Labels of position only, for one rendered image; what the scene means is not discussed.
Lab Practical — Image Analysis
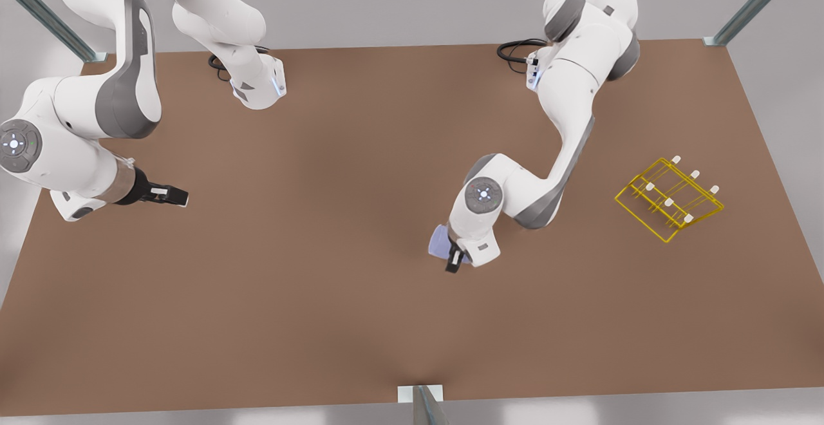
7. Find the black cable loop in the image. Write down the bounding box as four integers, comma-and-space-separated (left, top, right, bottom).
497, 39, 548, 75
208, 45, 272, 82

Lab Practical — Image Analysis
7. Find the silver frame post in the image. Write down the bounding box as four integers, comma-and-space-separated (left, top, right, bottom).
398, 384, 450, 425
703, 0, 809, 47
0, 0, 108, 64

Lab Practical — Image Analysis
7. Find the yellow wire cup holder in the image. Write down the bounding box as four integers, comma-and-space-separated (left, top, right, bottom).
614, 156, 725, 243

